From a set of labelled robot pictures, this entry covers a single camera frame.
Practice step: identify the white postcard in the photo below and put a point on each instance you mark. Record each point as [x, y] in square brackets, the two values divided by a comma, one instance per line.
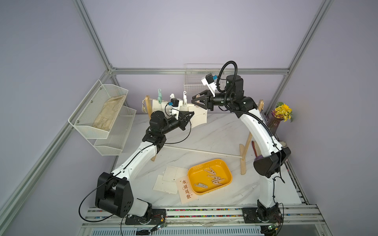
[165, 186]
[200, 115]
[156, 106]
[184, 108]
[172, 173]

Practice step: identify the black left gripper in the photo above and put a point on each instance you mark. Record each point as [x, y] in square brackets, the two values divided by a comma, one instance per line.
[183, 121]

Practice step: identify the beige cloth in shelf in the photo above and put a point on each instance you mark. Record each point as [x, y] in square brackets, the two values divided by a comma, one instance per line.
[109, 112]

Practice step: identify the white mesh shelf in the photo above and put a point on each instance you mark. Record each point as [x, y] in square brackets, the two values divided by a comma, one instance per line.
[82, 120]
[118, 135]

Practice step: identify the white hooked clothespin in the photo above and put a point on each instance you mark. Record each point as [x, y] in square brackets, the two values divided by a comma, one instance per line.
[184, 98]

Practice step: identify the wooden clothesline rack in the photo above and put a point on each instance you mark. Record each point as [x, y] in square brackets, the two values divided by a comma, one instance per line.
[217, 137]

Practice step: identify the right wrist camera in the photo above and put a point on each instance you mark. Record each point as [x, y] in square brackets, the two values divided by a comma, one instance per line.
[210, 81]

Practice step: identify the white mesh lower shelf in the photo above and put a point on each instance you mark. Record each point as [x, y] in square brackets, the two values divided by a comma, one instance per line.
[118, 135]

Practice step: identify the white mesh upper shelf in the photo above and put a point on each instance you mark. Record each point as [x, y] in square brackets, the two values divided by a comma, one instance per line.
[82, 120]

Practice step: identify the yellow plastic tray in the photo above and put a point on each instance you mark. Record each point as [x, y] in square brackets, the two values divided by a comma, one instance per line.
[196, 174]

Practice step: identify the dark purple vase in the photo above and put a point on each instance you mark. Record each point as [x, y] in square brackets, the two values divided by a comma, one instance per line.
[273, 124]

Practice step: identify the green plastic clothespin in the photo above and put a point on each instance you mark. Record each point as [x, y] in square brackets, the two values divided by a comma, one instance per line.
[159, 97]

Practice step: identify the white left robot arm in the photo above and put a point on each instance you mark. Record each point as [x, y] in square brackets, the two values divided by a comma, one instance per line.
[114, 191]

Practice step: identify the white wire wall basket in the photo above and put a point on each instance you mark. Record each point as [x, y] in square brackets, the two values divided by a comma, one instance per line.
[193, 75]

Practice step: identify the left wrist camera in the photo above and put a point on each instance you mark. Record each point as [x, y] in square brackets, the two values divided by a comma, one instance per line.
[173, 107]

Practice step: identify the grey plastic clothespin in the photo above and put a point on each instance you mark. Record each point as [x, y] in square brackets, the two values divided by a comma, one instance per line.
[201, 185]

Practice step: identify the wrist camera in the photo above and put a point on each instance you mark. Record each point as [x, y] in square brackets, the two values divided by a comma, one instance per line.
[173, 107]
[210, 81]

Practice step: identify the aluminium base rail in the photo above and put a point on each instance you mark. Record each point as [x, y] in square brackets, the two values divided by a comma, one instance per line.
[303, 220]

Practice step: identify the pink lettered postcard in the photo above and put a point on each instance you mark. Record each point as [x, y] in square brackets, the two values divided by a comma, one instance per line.
[185, 190]

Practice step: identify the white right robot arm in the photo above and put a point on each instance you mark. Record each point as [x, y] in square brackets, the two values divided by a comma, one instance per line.
[226, 90]

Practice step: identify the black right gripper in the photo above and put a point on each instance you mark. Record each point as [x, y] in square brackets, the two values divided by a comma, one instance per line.
[209, 101]

